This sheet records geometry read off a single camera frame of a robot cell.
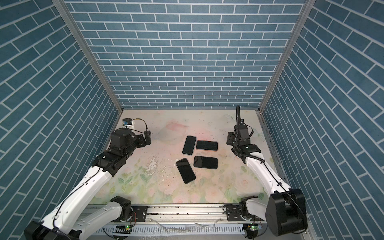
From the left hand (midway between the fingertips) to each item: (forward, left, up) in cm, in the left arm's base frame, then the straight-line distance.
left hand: (143, 132), depth 77 cm
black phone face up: (-11, -21, -24) cm, 34 cm away
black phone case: (-5, -34, -25) cm, 42 cm away
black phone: (+6, -34, -23) cm, 41 cm away
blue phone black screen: (+7, -23, -24) cm, 34 cm away
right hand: (+4, -49, -6) cm, 49 cm away
